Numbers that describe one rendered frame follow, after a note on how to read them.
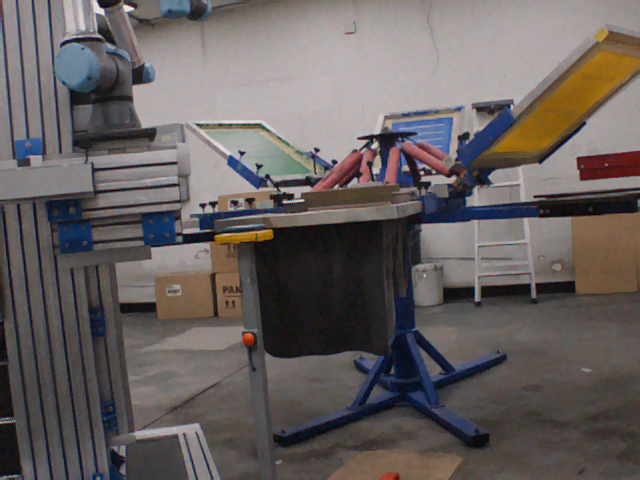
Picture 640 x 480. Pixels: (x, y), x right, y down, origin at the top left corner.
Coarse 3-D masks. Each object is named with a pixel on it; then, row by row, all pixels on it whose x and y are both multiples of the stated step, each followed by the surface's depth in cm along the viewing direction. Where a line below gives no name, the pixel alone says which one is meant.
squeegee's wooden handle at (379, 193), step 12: (312, 192) 288; (324, 192) 287; (336, 192) 285; (348, 192) 284; (360, 192) 283; (372, 192) 281; (384, 192) 280; (312, 204) 289; (324, 204) 287; (336, 204) 286; (348, 204) 285
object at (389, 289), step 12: (384, 228) 234; (396, 228) 255; (384, 240) 233; (396, 240) 256; (384, 252) 233; (396, 252) 256; (384, 264) 234; (396, 264) 256; (384, 276) 234; (396, 276) 256; (396, 288) 256
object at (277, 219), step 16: (368, 208) 222; (384, 208) 221; (400, 208) 226; (416, 208) 254; (224, 224) 236; (240, 224) 234; (256, 224) 233; (272, 224) 231; (288, 224) 230; (304, 224) 228
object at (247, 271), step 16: (224, 240) 211; (240, 240) 209; (256, 240) 208; (240, 256) 214; (240, 272) 215; (256, 288) 216; (256, 304) 216; (256, 320) 215; (256, 336) 213; (256, 352) 215; (256, 368) 216; (256, 384) 216; (256, 400) 216; (256, 416) 217; (256, 432) 217; (272, 448) 219; (272, 464) 218
